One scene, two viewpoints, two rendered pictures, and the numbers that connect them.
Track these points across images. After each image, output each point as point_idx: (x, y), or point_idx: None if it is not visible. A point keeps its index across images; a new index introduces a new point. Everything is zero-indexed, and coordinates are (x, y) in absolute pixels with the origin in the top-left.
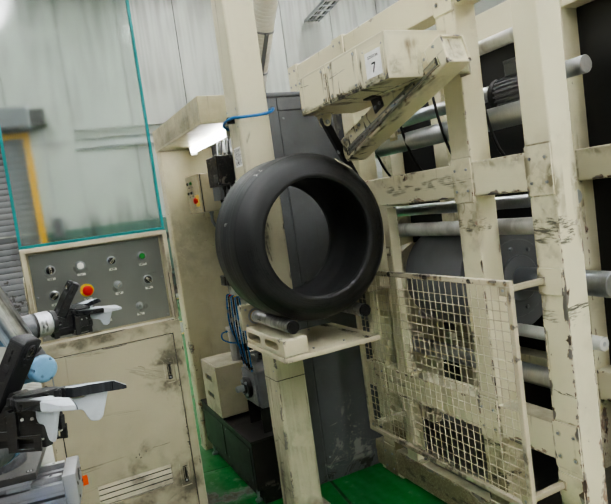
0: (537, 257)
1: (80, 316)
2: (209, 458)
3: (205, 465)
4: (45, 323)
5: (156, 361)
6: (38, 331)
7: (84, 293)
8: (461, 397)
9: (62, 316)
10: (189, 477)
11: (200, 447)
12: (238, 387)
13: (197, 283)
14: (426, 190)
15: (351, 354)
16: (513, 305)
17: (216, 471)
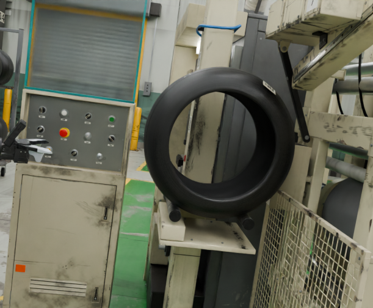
0: None
1: (20, 149)
2: (140, 287)
3: (134, 291)
4: None
5: (97, 202)
6: None
7: (60, 134)
8: None
9: (7, 145)
10: (97, 297)
11: (141, 276)
12: (160, 245)
13: (174, 154)
14: (350, 135)
15: None
16: (364, 277)
17: (137, 299)
